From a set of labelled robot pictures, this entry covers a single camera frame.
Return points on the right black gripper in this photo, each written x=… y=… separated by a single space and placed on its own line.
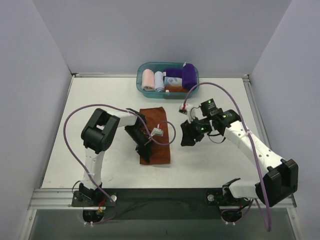
x=191 y=130

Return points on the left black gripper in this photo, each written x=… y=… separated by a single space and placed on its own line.
x=142 y=145

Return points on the brown towel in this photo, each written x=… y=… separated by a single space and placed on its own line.
x=160 y=154
x=175 y=89

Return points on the purple towel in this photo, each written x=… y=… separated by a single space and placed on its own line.
x=173 y=72
x=189 y=76

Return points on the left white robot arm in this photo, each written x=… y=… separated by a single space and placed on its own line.
x=98 y=135

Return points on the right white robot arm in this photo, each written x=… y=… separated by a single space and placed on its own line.
x=278 y=177

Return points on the brown rolled towel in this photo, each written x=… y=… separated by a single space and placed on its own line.
x=175 y=89

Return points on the teal plastic basket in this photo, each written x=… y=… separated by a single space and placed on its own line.
x=160 y=66

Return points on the white patterned rolled towel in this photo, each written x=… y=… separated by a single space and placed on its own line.
x=172 y=81

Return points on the pink rolled towel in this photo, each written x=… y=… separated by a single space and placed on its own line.
x=148 y=80

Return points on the light blue rolled towel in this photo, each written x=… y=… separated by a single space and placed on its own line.
x=159 y=81

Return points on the purple folded towel in basket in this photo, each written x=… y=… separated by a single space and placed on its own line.
x=173 y=72

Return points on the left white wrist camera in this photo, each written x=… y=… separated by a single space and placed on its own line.
x=157 y=132

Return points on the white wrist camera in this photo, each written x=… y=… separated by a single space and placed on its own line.
x=157 y=132
x=189 y=110

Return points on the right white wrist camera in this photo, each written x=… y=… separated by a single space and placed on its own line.
x=189 y=110

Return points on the aluminium right side rail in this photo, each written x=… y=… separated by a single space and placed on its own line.
x=261 y=131

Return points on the aluminium rail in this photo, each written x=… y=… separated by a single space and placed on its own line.
x=261 y=131
x=61 y=198

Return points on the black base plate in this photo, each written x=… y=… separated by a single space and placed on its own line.
x=158 y=204

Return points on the aluminium front rail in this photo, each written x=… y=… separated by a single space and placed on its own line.
x=61 y=198

